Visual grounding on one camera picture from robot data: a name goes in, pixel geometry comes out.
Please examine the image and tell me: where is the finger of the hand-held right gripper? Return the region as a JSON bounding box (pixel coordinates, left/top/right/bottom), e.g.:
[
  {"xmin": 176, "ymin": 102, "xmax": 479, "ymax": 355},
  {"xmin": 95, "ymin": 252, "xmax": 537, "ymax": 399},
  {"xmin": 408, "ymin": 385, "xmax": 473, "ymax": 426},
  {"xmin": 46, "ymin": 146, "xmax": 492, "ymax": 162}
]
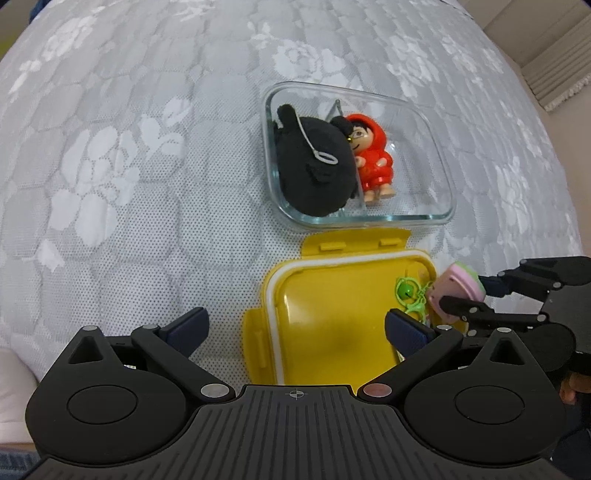
[
  {"xmin": 438, "ymin": 296, "xmax": 556, "ymax": 332},
  {"xmin": 480, "ymin": 257, "xmax": 591, "ymax": 299}
]

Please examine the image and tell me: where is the grey floral mattress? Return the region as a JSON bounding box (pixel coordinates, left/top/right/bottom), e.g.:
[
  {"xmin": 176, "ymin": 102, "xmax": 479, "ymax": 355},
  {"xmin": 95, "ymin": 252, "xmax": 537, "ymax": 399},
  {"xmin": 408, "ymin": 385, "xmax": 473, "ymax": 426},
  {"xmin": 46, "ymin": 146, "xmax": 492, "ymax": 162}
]
[{"xmin": 0, "ymin": 0, "xmax": 585, "ymax": 385}]

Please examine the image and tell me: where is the red hooded doll figure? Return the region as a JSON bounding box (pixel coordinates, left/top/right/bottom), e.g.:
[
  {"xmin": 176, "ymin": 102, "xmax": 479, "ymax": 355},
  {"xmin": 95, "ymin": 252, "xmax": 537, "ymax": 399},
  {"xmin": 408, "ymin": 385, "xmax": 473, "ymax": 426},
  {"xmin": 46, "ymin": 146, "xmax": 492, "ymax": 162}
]
[{"xmin": 344, "ymin": 113, "xmax": 396, "ymax": 204}]

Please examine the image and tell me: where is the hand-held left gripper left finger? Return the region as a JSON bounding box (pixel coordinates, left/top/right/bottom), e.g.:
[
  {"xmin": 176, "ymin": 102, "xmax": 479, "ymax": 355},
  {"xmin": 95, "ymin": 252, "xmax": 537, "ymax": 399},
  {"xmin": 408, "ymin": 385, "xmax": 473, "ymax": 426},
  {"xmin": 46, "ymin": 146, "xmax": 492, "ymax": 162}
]
[{"xmin": 46, "ymin": 307, "xmax": 236, "ymax": 400}]

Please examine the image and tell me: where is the black plush toy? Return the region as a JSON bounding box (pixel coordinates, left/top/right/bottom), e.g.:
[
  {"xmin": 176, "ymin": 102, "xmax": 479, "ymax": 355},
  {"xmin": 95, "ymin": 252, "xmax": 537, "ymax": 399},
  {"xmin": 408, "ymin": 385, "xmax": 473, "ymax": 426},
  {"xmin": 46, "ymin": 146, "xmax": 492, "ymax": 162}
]
[{"xmin": 272, "ymin": 104, "xmax": 359, "ymax": 218}]

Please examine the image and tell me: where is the beige pleated curtain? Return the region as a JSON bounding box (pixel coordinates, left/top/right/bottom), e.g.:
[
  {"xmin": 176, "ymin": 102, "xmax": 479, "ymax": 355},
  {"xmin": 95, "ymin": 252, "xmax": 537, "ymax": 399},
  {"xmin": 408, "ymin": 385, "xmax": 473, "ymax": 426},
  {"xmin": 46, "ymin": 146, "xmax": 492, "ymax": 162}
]
[{"xmin": 521, "ymin": 23, "xmax": 591, "ymax": 112}]

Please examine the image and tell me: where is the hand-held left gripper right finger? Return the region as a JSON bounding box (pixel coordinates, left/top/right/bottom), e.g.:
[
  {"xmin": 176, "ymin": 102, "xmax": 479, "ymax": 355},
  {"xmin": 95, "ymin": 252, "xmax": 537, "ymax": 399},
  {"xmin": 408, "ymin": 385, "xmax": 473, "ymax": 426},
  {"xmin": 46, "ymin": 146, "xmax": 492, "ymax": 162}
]
[{"xmin": 356, "ymin": 310, "xmax": 546, "ymax": 400}]

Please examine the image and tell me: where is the person's right hand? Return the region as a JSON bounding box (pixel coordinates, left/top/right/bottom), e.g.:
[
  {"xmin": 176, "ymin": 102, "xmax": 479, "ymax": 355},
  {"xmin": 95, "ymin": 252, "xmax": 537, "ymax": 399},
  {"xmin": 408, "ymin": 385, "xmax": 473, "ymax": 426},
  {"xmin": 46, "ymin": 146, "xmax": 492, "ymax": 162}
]
[{"xmin": 560, "ymin": 369, "xmax": 584, "ymax": 408}]

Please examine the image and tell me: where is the green keychain clasp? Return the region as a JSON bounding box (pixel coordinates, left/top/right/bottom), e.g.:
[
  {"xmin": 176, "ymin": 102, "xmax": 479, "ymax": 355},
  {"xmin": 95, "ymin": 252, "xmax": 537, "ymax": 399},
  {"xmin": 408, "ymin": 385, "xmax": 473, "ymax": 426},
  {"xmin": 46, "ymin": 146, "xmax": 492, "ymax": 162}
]
[{"xmin": 394, "ymin": 272, "xmax": 437, "ymax": 325}]

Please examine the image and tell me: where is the blue striped cloth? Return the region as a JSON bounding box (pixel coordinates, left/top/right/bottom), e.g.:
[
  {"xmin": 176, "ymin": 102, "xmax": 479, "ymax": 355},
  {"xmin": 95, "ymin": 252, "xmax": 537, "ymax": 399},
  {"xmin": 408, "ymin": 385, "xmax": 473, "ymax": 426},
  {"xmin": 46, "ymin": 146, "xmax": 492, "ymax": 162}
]
[{"xmin": 0, "ymin": 445, "xmax": 48, "ymax": 480}]

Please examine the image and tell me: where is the yellow container lid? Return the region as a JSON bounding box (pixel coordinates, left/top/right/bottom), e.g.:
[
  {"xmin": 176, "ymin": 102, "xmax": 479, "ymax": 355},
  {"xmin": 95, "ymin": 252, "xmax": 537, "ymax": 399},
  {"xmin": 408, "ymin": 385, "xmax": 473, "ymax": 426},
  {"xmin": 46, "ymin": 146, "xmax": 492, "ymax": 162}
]
[{"xmin": 242, "ymin": 227, "xmax": 467, "ymax": 387}]

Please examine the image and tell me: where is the clear glass container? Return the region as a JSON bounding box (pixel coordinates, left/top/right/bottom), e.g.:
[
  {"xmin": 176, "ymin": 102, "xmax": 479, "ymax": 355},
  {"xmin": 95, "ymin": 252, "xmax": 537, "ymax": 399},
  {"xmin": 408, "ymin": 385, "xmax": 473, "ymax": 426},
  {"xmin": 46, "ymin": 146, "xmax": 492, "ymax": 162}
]
[{"xmin": 263, "ymin": 80, "xmax": 458, "ymax": 230}]

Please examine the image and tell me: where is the white cloth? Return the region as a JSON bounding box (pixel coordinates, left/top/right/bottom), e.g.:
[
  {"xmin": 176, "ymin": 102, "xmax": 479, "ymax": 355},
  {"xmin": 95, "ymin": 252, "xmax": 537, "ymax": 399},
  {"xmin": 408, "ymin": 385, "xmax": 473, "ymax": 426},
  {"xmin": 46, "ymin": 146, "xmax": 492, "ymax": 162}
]
[{"xmin": 0, "ymin": 348, "xmax": 40, "ymax": 445}]

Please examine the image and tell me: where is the pink round toy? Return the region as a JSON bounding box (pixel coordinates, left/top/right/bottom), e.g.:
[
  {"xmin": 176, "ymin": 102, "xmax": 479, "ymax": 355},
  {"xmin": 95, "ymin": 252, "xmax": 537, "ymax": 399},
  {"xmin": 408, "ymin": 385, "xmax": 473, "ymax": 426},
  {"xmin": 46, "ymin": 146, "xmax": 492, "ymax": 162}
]
[{"xmin": 425, "ymin": 261, "xmax": 486, "ymax": 325}]

